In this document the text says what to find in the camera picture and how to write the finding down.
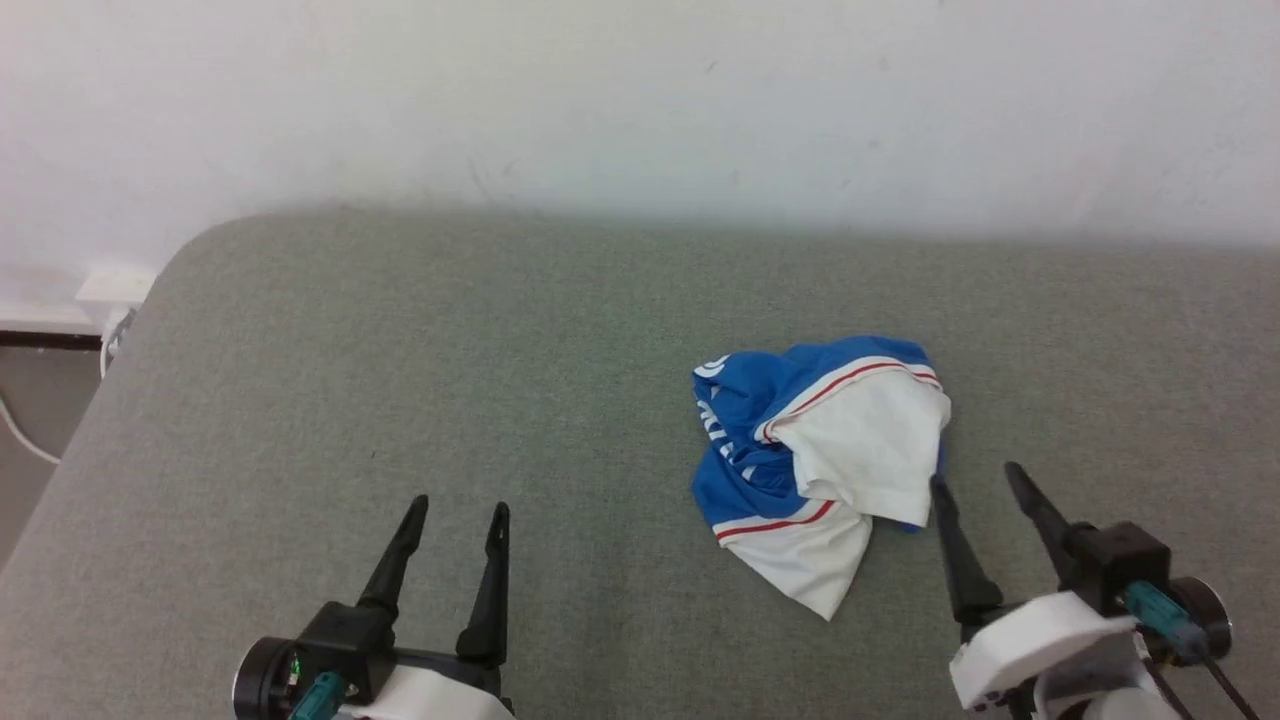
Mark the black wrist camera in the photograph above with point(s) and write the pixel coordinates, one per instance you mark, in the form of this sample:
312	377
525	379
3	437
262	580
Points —
335	640
1120	560

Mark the blue white red-striped garment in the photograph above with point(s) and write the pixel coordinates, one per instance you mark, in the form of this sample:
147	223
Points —
800	450

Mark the black skirting strip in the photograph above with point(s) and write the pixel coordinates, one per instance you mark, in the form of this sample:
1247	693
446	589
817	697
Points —
50	340

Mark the white wall socket box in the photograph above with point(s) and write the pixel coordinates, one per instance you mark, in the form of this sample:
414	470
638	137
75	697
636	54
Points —
115	287

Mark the grey-green fabric sofa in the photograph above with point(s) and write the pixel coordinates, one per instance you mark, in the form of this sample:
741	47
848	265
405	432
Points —
450	380

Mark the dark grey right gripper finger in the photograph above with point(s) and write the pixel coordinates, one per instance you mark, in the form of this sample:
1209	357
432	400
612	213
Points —
1045	520
965	565

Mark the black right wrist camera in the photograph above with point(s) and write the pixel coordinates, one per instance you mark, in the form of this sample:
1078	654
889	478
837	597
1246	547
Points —
1120	560

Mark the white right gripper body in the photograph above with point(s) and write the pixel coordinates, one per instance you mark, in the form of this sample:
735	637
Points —
1040	640

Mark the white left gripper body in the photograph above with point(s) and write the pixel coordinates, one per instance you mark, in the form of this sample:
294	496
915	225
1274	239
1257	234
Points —
440	695

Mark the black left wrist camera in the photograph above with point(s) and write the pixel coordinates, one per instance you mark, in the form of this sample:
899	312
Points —
335	640

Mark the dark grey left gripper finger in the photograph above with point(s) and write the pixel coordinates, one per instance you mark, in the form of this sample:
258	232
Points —
398	560
488	600

